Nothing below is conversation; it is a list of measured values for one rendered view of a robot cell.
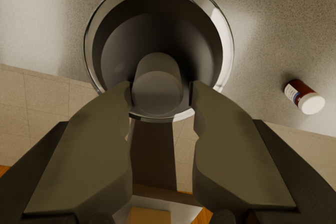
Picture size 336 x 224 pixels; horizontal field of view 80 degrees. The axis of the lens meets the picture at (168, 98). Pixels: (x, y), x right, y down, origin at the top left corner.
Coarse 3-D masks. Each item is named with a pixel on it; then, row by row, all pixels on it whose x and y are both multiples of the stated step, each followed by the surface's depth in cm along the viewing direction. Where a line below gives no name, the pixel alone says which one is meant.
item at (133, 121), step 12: (132, 120) 112; (132, 132) 91; (144, 132) 94; (156, 132) 97; (168, 132) 100; (132, 144) 85; (144, 144) 88; (156, 144) 90; (168, 144) 93; (132, 156) 80; (144, 156) 82; (156, 156) 84; (168, 156) 86; (132, 168) 75; (144, 168) 77; (156, 168) 79; (168, 168) 81; (132, 180) 71; (144, 180) 73; (156, 180) 75; (168, 180) 76
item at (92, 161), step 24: (120, 96) 10; (72, 120) 8; (96, 120) 8; (120, 120) 9; (72, 144) 7; (96, 144) 7; (120, 144) 7; (48, 168) 6; (72, 168) 6; (96, 168) 6; (120, 168) 6; (48, 192) 6; (72, 192) 6; (96, 192) 6; (120, 192) 6
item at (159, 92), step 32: (128, 0) 12; (160, 0) 12; (96, 32) 13; (128, 32) 12; (160, 32) 12; (192, 32) 12; (96, 64) 14; (128, 64) 13; (160, 64) 11; (192, 64) 13; (160, 96) 11
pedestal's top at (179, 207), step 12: (132, 192) 61; (144, 192) 62; (156, 192) 64; (168, 192) 65; (180, 192) 67; (132, 204) 63; (144, 204) 63; (156, 204) 64; (168, 204) 64; (180, 204) 64; (192, 204) 65; (120, 216) 67; (180, 216) 68; (192, 216) 68
